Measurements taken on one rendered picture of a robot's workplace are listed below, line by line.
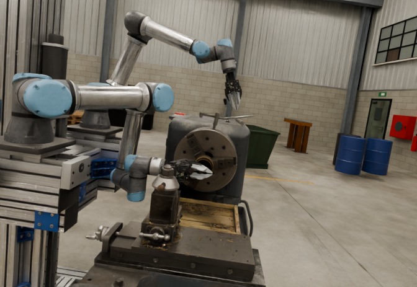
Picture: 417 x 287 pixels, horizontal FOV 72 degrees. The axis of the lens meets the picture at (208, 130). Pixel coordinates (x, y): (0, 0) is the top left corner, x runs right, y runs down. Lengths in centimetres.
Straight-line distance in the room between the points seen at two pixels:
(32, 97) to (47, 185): 31
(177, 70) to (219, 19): 254
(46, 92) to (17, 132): 22
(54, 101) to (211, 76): 1054
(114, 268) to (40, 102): 52
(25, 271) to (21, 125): 75
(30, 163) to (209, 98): 1045
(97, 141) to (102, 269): 82
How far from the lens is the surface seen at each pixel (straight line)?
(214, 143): 140
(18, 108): 114
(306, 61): 1237
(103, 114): 157
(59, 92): 99
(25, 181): 116
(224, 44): 152
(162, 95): 117
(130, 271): 88
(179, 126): 157
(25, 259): 162
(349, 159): 767
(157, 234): 84
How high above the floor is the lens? 139
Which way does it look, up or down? 7 degrees down
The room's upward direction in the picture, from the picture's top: 7 degrees clockwise
